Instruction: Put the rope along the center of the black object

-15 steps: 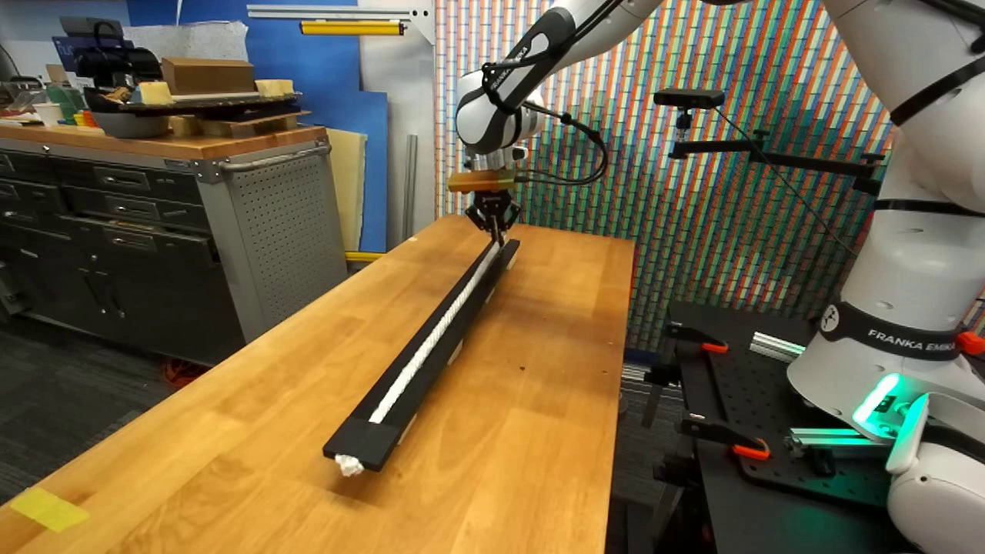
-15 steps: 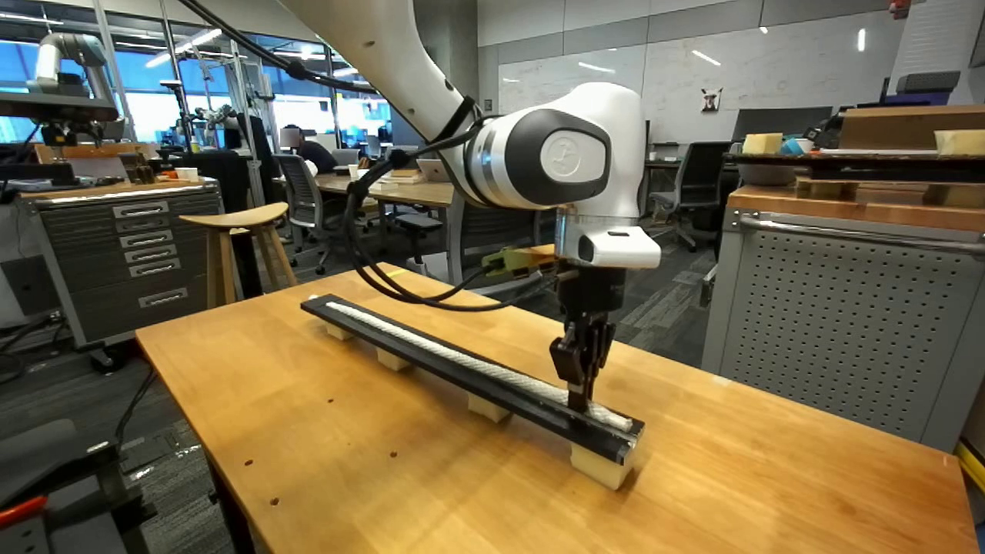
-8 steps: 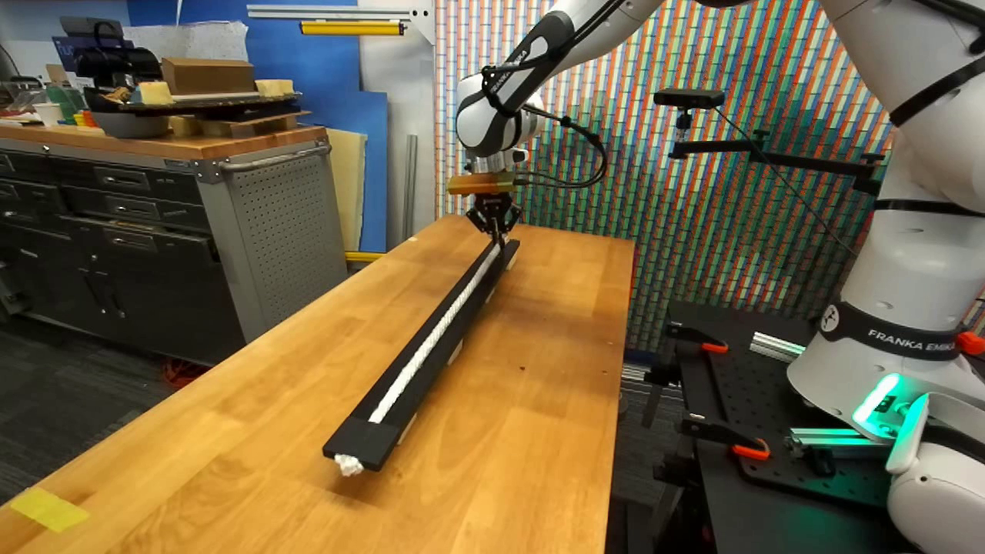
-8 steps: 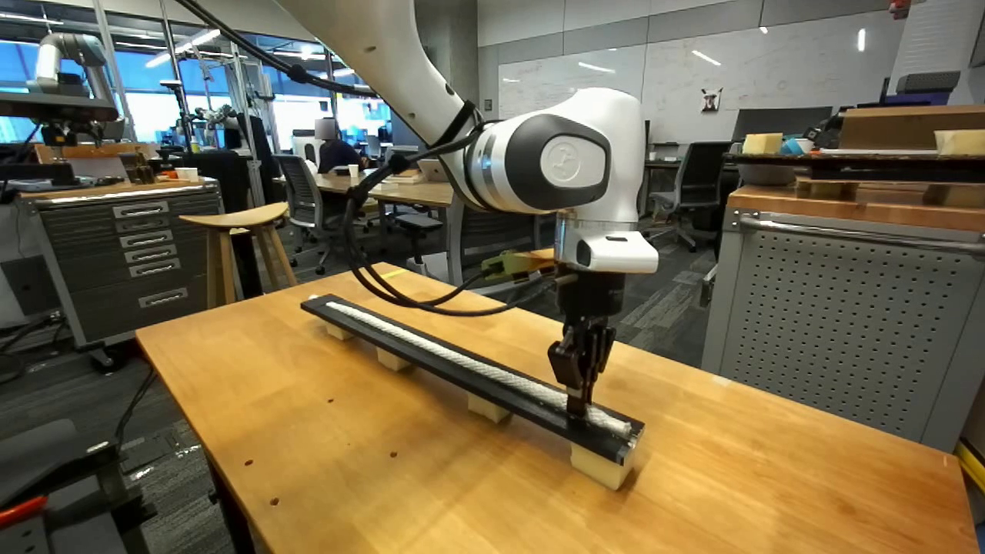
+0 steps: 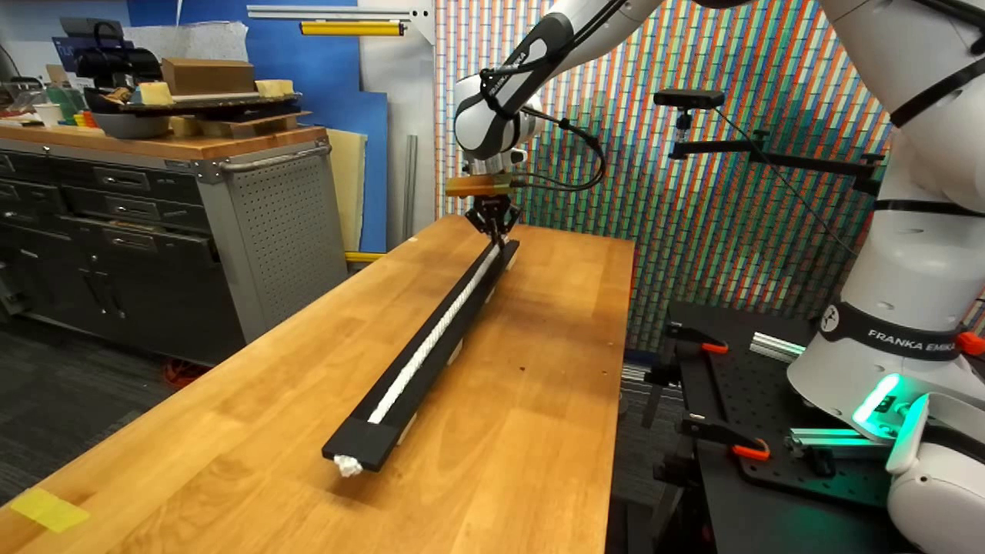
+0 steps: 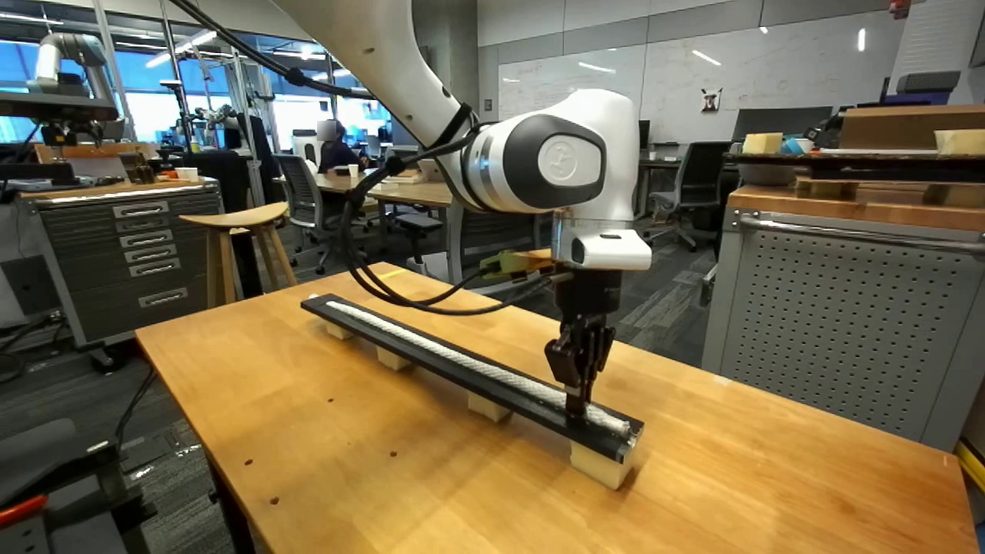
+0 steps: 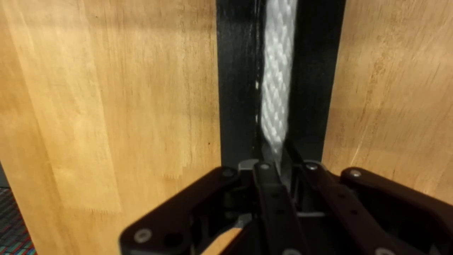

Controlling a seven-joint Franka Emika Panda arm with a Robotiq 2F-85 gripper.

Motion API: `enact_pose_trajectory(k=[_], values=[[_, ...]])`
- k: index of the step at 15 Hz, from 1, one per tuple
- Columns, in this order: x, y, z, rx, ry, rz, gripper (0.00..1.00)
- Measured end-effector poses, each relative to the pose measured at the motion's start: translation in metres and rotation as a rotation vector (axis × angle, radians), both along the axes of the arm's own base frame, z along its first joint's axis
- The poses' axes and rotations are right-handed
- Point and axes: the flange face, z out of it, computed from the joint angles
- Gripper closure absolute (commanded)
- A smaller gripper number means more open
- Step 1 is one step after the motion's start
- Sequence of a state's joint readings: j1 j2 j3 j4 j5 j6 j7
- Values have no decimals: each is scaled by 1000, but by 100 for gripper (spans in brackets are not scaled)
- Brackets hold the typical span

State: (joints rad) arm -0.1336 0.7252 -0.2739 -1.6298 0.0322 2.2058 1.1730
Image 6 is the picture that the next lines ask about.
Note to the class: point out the wooden support block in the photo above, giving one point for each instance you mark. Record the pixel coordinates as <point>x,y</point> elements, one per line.
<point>334,330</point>
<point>487,407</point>
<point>600,470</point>
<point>393,362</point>

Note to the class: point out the long black rail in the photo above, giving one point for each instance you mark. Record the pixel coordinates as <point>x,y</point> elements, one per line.
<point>600,429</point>

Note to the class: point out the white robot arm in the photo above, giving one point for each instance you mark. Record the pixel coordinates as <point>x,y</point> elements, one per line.
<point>575,160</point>

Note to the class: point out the black office chair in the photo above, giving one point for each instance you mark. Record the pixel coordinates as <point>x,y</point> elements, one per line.
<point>693,194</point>

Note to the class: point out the wooden support block far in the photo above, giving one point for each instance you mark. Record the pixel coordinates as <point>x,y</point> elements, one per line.
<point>334,330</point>

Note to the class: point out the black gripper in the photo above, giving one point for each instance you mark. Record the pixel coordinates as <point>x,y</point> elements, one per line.
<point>579,352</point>

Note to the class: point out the seated person background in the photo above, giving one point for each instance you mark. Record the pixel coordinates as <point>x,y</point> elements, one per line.
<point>334,152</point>

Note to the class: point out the grey drawer cabinet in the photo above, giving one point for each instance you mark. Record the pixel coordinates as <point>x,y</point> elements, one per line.
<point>123,258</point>

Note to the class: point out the grey perforated cart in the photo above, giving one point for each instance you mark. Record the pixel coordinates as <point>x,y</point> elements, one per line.
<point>862,308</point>

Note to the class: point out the wooden stool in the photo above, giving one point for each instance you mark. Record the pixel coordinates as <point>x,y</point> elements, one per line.
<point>243,252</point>

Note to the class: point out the wooden support block near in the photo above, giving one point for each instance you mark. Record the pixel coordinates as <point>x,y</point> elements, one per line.
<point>600,470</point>

